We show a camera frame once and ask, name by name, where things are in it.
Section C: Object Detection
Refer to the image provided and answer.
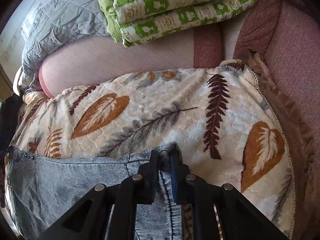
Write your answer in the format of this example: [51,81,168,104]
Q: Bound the grey quilted blanket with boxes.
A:
[15,0,109,89]

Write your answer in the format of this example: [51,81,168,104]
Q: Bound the grey washed denim pants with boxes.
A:
[5,142,183,239]

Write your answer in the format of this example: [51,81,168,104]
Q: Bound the cream leaf pattern fleece blanket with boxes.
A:
[10,64,295,237]

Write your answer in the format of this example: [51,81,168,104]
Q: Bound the black garment pile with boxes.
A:
[0,94,23,158]

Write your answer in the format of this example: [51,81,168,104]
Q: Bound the green white patterned quilt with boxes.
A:
[98,0,257,47]

